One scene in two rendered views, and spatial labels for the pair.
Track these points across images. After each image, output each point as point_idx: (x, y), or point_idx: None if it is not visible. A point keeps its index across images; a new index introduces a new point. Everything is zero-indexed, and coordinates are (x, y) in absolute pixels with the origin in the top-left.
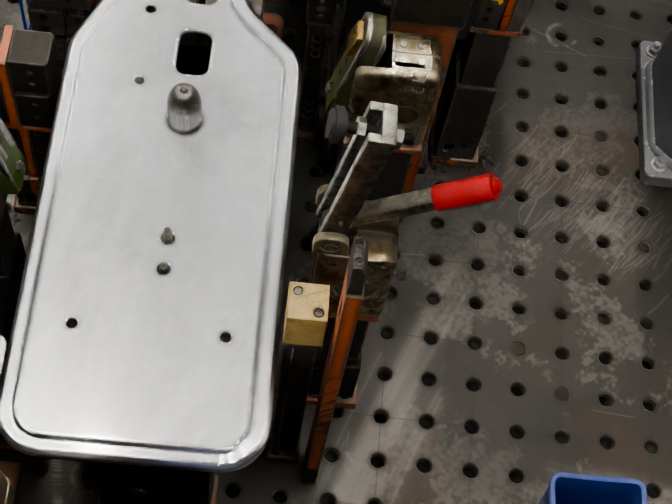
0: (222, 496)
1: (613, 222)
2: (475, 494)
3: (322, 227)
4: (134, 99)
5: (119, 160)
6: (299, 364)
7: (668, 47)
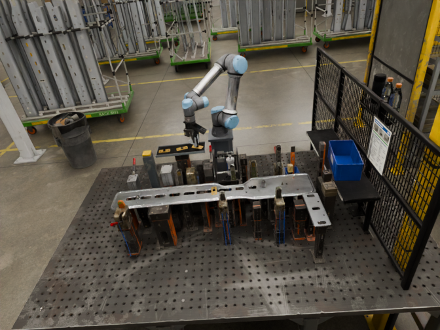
0: None
1: None
2: None
3: (281, 164)
4: (262, 190)
5: (272, 190)
6: None
7: (219, 169)
